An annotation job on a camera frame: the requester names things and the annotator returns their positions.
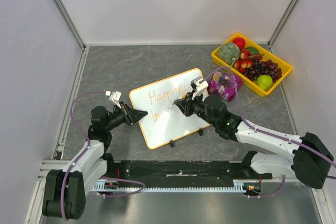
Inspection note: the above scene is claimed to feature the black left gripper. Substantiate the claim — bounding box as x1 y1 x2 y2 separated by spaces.
104 101 148 131

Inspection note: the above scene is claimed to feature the yellow framed whiteboard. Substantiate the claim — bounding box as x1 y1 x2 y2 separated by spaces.
129 68 209 150

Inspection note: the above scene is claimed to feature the white marker pen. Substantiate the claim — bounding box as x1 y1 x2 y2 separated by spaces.
167 92 191 109

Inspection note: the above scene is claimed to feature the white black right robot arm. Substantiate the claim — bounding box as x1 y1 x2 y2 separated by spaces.
173 94 334 189

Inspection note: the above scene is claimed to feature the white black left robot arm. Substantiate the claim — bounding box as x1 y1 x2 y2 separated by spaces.
42 102 148 221

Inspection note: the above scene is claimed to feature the purple grape snack bag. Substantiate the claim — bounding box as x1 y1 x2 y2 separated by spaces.
207 70 243 102

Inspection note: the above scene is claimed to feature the green netted melon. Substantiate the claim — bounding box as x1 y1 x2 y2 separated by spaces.
217 42 240 65

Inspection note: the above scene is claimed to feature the red yellow peach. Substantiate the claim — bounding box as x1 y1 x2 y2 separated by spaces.
240 49 254 60

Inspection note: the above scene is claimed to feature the dark purple grape bunch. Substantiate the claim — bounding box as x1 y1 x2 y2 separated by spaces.
243 60 282 82

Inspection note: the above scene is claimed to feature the red apple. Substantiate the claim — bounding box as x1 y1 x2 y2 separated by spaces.
233 37 246 50

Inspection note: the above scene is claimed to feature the green orange mango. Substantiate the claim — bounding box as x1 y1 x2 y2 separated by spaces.
247 46 259 55

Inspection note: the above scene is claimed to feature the yellow plastic fruit tray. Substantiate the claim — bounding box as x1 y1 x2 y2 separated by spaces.
212 33 292 97

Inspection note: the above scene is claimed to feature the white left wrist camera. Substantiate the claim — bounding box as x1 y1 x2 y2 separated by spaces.
105 91 121 106

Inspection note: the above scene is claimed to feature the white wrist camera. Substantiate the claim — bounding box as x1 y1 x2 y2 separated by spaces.
191 76 208 100
105 91 121 106

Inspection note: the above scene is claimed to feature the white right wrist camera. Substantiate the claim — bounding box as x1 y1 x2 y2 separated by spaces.
191 76 208 100

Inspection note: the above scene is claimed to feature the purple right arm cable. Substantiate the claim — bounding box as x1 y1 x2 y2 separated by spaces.
202 66 336 199

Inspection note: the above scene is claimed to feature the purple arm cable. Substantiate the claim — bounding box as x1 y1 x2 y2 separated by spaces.
59 90 146 222
202 66 336 199

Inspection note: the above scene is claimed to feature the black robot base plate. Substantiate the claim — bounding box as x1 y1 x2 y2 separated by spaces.
101 161 272 188

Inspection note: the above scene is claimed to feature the light blue cable duct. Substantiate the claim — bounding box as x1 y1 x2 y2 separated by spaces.
90 180 246 193

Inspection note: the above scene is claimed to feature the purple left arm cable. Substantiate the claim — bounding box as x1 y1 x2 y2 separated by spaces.
59 90 146 222

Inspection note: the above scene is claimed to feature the aluminium frame rail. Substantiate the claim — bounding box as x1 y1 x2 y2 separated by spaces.
52 0 86 51

